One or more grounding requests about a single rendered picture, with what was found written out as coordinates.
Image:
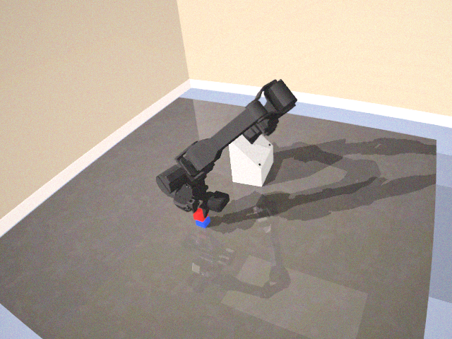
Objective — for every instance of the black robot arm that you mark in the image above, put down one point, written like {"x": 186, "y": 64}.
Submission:
{"x": 201, "y": 155}

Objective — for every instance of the blue block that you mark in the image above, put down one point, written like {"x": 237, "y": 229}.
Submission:
{"x": 203, "y": 224}

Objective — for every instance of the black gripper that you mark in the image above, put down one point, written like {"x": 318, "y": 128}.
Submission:
{"x": 210, "y": 201}

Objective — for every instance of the red block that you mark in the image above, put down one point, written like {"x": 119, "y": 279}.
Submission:
{"x": 198, "y": 215}

